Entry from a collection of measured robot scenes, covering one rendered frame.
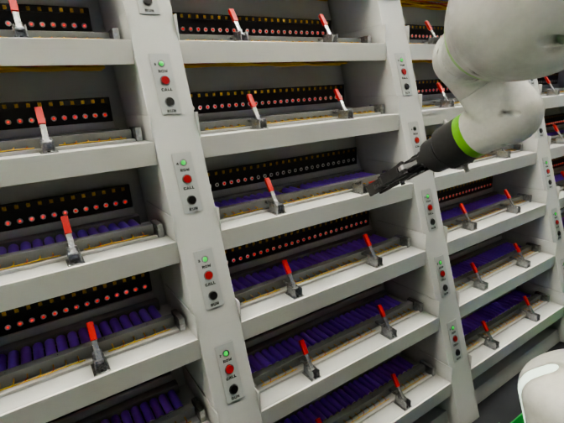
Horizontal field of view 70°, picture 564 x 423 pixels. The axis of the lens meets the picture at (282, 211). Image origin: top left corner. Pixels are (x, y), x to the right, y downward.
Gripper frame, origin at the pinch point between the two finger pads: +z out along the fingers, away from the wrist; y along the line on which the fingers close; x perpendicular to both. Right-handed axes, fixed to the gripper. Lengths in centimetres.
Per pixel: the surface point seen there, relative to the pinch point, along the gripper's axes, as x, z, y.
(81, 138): 25, 7, -64
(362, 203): -2.1, 7.2, -1.7
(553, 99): 18, 2, 108
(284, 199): 4.8, 11.8, -21.2
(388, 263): -19.2, 11.8, 2.9
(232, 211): 4.9, 12.1, -35.9
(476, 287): -37, 19, 42
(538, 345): -68, 28, 73
